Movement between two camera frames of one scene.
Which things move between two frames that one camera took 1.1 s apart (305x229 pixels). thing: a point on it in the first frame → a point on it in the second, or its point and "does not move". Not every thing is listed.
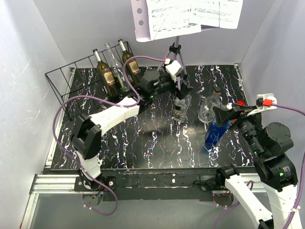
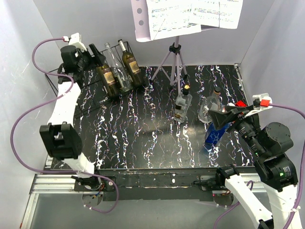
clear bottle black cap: [181, 108] does not move
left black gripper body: [179, 92] → [86, 60]
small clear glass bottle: [206, 113] does not move
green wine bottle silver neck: [107, 78] does not move
